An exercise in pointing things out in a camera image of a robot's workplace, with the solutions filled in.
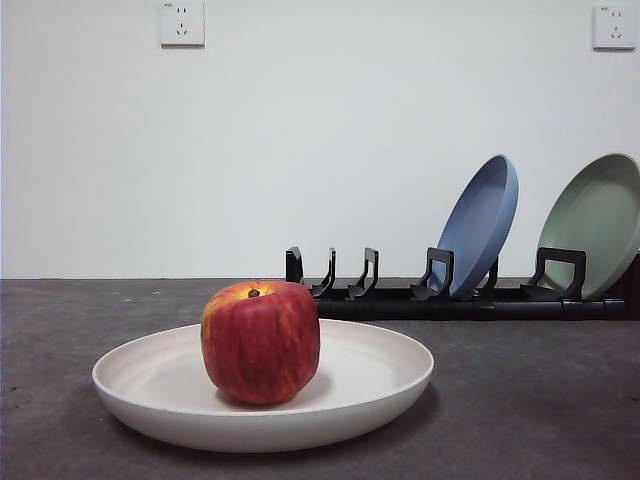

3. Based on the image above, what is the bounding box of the cream yellow plate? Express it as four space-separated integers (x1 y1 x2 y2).
91 318 435 454

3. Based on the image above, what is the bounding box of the blue plate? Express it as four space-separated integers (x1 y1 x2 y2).
436 154 520 299

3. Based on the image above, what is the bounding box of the green plate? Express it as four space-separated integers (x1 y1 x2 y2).
537 152 640 301

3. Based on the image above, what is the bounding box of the white wall socket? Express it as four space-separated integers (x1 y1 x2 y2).
592 3 630 51
159 0 206 49

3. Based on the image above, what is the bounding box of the black plate rack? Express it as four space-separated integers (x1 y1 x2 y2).
284 246 640 322

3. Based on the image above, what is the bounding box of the red apple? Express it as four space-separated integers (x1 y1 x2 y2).
200 280 322 406

